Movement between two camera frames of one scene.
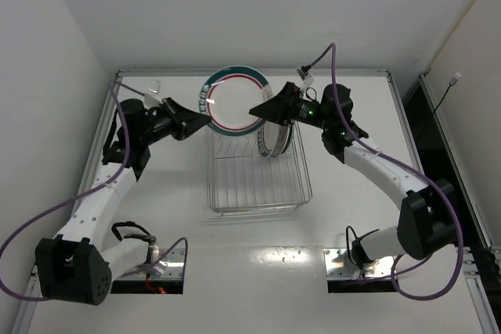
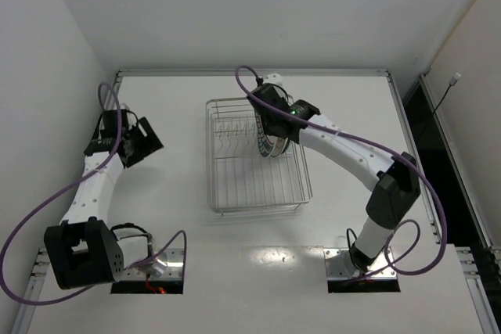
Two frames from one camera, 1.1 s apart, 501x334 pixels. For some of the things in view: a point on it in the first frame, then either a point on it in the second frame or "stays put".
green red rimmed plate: (267, 137) stays put
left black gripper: (180, 123) -> (145, 140)
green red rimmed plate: (228, 96) -> (261, 143)
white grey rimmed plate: (282, 140) stays put
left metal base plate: (173, 263) stays put
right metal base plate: (337, 264) stays put
